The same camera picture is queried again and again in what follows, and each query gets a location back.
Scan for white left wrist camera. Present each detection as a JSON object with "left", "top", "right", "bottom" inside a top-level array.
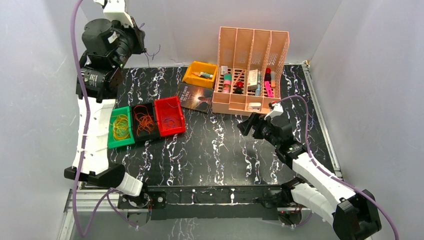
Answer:
[{"left": 93, "top": 0, "right": 134, "bottom": 28}]

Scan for dark book Three Days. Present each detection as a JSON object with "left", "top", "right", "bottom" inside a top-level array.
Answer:
[{"left": 176, "top": 82, "right": 214, "bottom": 113}]

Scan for green plastic bin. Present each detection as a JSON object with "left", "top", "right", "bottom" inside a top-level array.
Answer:
[{"left": 107, "top": 106, "right": 135, "bottom": 149}]

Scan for pink plastic file organizer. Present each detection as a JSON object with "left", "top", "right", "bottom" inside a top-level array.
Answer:
[{"left": 211, "top": 26, "right": 290, "bottom": 116}]

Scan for pink glue stick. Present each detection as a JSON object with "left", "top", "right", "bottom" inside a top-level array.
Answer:
[{"left": 222, "top": 73, "right": 232, "bottom": 93}]

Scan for red black stamp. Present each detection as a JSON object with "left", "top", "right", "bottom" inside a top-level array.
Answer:
[
  {"left": 233, "top": 81, "right": 244, "bottom": 95},
  {"left": 264, "top": 68, "right": 272, "bottom": 82}
]

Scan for orange highlighter marker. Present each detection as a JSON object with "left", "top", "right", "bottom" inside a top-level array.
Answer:
[{"left": 270, "top": 71, "right": 276, "bottom": 89}]

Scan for light blue marker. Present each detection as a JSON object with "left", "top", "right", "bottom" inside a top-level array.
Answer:
[{"left": 255, "top": 83, "right": 261, "bottom": 97}]

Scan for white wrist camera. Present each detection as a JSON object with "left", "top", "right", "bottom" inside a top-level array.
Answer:
[
  {"left": 93, "top": 0, "right": 134, "bottom": 28},
  {"left": 264, "top": 101, "right": 284, "bottom": 120}
]

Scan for green white glue stick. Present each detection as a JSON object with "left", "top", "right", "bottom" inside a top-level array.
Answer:
[{"left": 192, "top": 72, "right": 214, "bottom": 79}]

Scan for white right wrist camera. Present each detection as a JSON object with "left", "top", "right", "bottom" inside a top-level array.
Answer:
[{"left": 264, "top": 101, "right": 284, "bottom": 120}]

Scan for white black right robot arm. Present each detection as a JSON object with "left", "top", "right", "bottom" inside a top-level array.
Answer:
[{"left": 237, "top": 112, "right": 382, "bottom": 240}]

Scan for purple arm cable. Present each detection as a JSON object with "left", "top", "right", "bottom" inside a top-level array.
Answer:
[
  {"left": 273, "top": 95, "right": 400, "bottom": 240},
  {"left": 70, "top": 0, "right": 140, "bottom": 238}
]

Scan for pink pencil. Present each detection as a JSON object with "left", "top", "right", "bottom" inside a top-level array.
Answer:
[{"left": 234, "top": 69, "right": 245, "bottom": 84}]

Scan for white grey card box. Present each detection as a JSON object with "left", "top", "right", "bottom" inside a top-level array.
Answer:
[{"left": 247, "top": 69, "right": 259, "bottom": 91}]

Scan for orange cable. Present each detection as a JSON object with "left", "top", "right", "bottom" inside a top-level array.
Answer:
[{"left": 133, "top": 105, "right": 157, "bottom": 137}]

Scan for small white eraser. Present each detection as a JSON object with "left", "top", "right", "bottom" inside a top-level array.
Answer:
[{"left": 220, "top": 65, "right": 228, "bottom": 75}]

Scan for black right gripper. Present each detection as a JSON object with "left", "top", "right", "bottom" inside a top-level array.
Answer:
[{"left": 237, "top": 112, "right": 280, "bottom": 149}]

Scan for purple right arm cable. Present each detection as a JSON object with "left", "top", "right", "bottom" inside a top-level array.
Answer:
[{"left": 273, "top": 95, "right": 400, "bottom": 240}]

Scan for black metal base rail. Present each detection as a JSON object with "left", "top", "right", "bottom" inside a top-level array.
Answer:
[{"left": 117, "top": 185, "right": 304, "bottom": 226}]

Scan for red plastic bin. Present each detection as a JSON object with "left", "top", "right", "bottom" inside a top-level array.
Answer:
[{"left": 153, "top": 96, "right": 186, "bottom": 137}]

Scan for black plastic bin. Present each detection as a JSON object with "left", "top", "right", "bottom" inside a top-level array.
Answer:
[{"left": 130, "top": 102, "right": 160, "bottom": 143}]

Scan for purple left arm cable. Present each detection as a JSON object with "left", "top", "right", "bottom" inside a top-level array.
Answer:
[{"left": 70, "top": 0, "right": 140, "bottom": 238}]

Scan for yellow plastic bin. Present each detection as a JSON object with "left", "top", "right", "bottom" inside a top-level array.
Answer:
[{"left": 182, "top": 61, "right": 218, "bottom": 89}]

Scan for yellow cable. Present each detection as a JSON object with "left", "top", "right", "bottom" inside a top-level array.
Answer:
[{"left": 110, "top": 114, "right": 132, "bottom": 141}]

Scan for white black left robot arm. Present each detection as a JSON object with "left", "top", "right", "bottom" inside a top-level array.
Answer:
[{"left": 64, "top": 18, "right": 150, "bottom": 208}]

